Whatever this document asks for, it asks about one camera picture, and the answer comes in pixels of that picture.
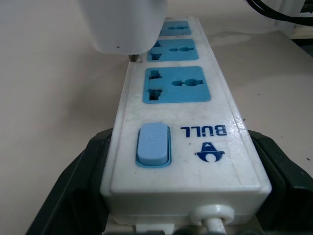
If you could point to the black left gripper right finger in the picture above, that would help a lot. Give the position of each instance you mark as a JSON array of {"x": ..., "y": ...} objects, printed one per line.
[{"x": 281, "y": 176}]

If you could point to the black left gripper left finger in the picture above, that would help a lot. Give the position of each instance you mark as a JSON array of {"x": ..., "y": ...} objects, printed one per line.
[{"x": 71, "y": 195}]

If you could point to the white power strip blue sockets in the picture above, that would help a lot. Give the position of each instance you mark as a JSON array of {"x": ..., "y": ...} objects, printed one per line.
[{"x": 178, "y": 122}]

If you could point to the white charger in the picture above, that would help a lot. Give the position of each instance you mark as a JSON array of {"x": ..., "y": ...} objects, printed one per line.
[{"x": 124, "y": 24}]

